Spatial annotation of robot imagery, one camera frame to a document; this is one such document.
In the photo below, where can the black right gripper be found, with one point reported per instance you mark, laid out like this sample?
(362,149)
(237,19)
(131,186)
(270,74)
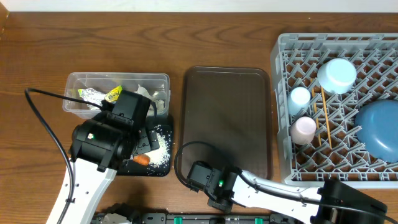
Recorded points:
(212,201)

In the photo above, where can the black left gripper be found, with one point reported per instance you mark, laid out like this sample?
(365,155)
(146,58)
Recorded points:
(150,139)

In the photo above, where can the orange carrot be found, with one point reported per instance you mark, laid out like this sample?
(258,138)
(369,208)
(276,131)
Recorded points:
(142,159)

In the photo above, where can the brown serving tray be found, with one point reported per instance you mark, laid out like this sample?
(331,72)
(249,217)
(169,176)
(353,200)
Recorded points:
(229,108)

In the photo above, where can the pink cup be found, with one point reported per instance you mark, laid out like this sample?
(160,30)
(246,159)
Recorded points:
(302,131)

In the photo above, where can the light blue cup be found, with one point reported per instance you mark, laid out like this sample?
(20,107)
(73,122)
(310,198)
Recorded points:
(298,99)

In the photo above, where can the light blue rice bowl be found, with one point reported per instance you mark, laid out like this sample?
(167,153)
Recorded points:
(337,76)

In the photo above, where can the dark blue plate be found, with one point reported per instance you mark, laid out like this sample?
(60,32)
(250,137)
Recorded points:
(378,133)

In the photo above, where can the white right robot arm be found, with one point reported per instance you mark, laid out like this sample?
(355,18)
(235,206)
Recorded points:
(334,202)

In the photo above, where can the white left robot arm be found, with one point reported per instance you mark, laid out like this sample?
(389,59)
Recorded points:
(100,146)

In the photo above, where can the black waste tray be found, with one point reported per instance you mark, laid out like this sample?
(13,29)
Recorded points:
(131,168)

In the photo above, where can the grey dishwasher rack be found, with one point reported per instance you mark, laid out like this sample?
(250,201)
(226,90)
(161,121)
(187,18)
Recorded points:
(295,60)

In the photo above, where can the yellow snack wrapper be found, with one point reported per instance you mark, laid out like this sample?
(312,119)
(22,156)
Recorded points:
(113,95)

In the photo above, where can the crumpled white tissue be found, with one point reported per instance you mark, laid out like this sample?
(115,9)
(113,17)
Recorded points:
(158,97)

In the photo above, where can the clear plastic bin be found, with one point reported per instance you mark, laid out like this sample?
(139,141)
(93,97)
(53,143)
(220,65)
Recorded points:
(106,81)

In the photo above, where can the crumpled aluminium foil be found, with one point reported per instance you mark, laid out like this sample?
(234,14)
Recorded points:
(91,95)

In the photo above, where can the spilled white rice pile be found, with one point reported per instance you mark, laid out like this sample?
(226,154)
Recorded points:
(160,157)

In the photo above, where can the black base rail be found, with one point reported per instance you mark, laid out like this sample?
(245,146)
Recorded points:
(123,213)

